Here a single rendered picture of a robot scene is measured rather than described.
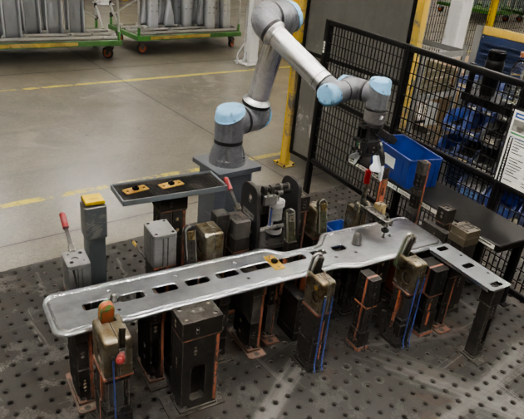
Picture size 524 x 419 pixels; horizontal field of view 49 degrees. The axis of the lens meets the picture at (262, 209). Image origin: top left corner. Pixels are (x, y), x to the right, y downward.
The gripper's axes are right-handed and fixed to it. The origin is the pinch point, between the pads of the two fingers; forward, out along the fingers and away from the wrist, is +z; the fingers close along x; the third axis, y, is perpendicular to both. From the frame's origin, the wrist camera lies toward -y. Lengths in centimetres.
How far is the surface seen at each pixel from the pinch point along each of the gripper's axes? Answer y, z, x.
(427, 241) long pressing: -14.0, 19.5, 22.6
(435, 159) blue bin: -44.9, 3.5, -9.4
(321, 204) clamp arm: 18.6, 10.1, -1.2
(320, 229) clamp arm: 18.7, 19.4, 0.7
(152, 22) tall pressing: -190, 81, -735
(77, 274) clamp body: 106, 17, 1
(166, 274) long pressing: 81, 20, 8
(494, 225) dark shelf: -44, 17, 27
